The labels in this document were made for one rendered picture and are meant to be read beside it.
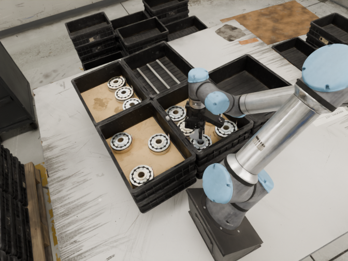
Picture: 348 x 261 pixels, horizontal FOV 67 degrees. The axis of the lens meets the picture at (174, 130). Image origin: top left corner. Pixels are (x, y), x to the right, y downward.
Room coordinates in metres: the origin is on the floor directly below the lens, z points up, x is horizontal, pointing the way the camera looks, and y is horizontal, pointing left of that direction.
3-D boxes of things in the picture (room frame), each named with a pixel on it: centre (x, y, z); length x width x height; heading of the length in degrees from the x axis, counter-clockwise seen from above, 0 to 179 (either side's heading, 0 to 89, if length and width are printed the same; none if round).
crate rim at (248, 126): (0.81, -0.13, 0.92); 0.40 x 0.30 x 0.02; 24
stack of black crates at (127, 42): (2.16, 0.15, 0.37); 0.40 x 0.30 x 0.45; 108
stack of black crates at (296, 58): (1.81, -1.18, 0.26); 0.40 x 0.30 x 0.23; 18
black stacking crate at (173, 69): (1.17, 0.03, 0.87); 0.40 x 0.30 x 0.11; 24
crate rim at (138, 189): (0.68, 0.14, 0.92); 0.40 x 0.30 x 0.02; 24
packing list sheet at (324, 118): (0.96, -0.80, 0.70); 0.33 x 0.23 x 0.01; 18
